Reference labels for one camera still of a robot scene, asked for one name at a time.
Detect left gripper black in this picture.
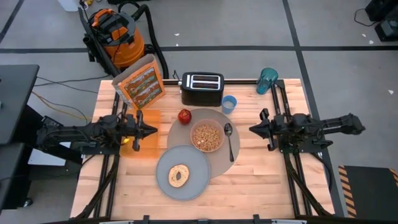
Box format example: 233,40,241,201
117,109,158,152

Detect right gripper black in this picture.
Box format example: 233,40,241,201
249,108,295,152

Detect red apple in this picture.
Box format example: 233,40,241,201
177,108,193,126

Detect light blue cup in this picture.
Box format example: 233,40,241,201
221,95,238,115

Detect orange cereal box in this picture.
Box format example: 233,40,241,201
111,53,166,110

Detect pink translucent bowl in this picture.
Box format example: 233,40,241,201
190,118,226,153

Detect toasted bagel half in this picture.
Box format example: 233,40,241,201
168,164,190,189

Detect grey-blue round plate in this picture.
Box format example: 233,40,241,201
155,144,211,202

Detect orange translucent cutting board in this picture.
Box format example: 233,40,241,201
119,108,162,158

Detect round grey placemat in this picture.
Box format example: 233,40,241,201
167,108,241,179

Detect teal glass tumbler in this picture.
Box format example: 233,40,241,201
256,67,279,95

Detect cereal rings heap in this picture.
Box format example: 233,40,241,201
193,124,221,151

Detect black two-slot toaster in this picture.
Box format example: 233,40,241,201
178,71,225,106

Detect orange black shop vacuum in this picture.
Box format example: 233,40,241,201
82,8,156,78

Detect black power brick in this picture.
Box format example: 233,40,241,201
40,115,65,128

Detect black vacuum wand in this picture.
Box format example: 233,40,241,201
77,6,124,80

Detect white flat panel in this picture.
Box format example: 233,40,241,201
27,141,75,167

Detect black yellow-striped floor mat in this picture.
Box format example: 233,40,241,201
338,165,398,220

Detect black desk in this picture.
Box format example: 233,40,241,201
0,64,40,146

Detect black side table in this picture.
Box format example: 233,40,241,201
0,142,25,212

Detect white bucket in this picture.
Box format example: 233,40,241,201
57,0,80,12

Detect black equipment case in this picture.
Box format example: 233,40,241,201
365,0,398,22
374,18,398,43

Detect black aluminium table frame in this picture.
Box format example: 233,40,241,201
74,77,335,224

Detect thin black floor cable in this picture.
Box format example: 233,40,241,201
33,74,111,94

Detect black vacuum hose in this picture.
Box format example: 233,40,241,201
118,1,170,80

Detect yellow cable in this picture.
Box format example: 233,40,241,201
30,91,93,121

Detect looped black cable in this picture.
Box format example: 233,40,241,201
354,8,377,27

